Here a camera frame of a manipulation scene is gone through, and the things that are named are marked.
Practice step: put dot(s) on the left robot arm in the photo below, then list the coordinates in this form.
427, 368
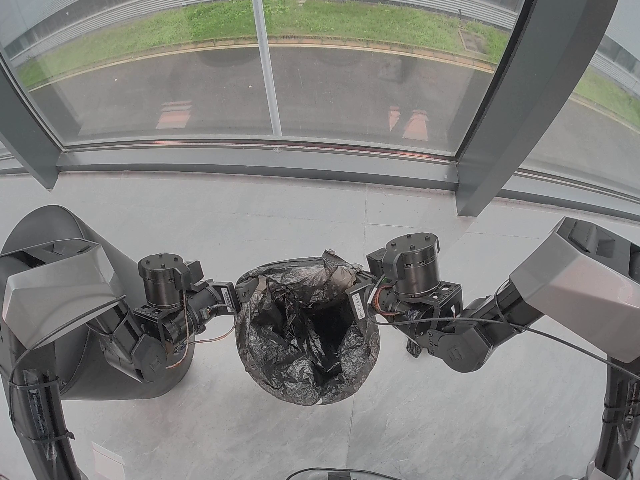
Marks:
55, 288

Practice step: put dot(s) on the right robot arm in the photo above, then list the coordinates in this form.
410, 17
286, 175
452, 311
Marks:
565, 283

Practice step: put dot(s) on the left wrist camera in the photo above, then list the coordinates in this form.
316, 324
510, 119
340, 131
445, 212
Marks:
195, 273

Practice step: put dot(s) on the black plastic bag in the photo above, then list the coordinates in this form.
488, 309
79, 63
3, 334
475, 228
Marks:
280, 348

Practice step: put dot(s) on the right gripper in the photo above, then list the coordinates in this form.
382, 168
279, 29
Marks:
362, 305

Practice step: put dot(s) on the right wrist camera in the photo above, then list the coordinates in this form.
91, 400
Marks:
377, 263

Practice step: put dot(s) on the window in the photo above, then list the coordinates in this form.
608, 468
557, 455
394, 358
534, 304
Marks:
265, 68

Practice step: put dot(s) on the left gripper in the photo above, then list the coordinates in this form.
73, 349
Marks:
215, 303

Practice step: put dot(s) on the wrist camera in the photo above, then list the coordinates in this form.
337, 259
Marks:
377, 263
195, 273

